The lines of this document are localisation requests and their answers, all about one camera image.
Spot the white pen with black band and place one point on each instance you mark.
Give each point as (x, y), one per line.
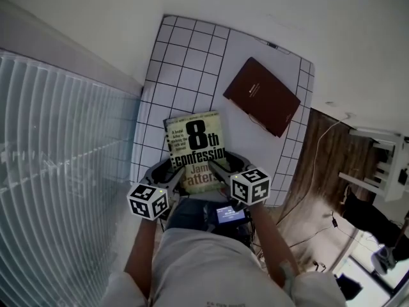
(272, 45)

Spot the person's light grey shirt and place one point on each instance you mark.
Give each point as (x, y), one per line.
(207, 267)

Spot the white wooden chair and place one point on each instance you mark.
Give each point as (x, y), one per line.
(391, 171)

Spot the person's left forearm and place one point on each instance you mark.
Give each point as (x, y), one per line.
(140, 251)

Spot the black device with lit screen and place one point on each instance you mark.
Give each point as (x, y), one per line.
(230, 214)

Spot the maroon hardcover book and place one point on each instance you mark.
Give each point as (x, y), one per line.
(262, 96)

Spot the white grid tablecloth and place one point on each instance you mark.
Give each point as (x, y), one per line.
(182, 72)

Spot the person's right forearm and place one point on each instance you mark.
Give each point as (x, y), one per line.
(271, 238)

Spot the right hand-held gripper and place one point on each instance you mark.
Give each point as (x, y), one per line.
(250, 187)

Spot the person's blue jeans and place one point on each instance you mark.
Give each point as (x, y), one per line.
(188, 214)

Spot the black box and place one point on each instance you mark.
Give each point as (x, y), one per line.
(349, 286)

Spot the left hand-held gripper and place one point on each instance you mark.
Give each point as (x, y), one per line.
(147, 200)

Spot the beige paperback book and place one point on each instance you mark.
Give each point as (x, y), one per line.
(195, 139)

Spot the white window blinds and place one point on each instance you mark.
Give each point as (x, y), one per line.
(60, 171)

